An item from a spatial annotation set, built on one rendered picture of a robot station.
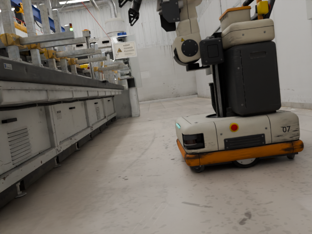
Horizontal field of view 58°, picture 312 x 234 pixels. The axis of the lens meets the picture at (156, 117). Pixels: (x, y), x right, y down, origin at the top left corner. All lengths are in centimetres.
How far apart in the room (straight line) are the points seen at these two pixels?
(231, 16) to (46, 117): 151
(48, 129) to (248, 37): 158
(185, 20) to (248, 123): 72
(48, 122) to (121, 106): 404
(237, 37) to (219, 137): 56
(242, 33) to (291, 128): 59
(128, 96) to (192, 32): 458
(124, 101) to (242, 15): 468
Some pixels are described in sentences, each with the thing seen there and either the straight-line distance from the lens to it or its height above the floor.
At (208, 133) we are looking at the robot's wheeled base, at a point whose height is 23.
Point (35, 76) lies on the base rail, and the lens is 152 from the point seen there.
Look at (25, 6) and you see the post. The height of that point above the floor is 102.
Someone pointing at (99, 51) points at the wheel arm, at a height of 83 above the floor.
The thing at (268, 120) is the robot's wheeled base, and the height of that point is 25.
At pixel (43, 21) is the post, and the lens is 196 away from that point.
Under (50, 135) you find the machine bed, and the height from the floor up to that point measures 26.
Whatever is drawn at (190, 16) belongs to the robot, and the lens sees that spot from 185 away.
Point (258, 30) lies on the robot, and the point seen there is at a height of 75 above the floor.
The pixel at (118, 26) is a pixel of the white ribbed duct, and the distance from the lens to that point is 1045.
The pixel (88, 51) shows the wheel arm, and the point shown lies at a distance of 189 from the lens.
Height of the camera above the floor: 49
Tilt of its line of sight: 5 degrees down
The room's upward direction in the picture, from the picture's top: 8 degrees counter-clockwise
